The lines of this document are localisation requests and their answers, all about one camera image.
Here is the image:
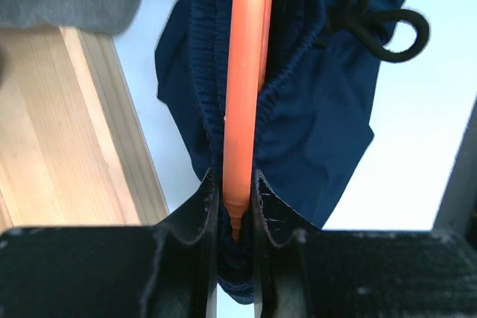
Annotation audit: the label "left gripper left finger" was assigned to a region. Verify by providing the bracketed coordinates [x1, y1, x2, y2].
[1, 172, 218, 318]

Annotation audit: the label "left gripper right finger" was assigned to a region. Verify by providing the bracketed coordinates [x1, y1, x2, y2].
[251, 171, 476, 317]

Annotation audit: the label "navy blue shorts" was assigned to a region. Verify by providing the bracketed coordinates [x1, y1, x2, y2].
[154, 0, 432, 306]

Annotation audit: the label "orange plastic hanger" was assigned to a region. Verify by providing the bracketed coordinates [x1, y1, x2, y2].
[222, 0, 272, 240]

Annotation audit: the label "wooden clothes rack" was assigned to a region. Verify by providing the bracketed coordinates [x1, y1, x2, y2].
[1, 27, 168, 229]

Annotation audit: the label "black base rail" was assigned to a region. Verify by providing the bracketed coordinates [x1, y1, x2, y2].
[433, 103, 476, 234]

